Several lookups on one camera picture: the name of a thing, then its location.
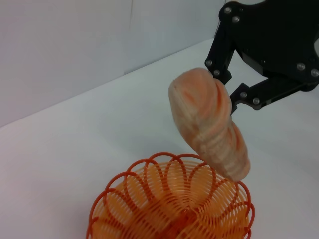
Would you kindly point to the orange striped toy bread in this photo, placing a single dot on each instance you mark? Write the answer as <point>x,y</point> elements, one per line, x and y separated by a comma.
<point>207,124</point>

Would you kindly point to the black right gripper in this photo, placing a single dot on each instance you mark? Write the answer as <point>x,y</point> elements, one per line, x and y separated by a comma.
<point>274,37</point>

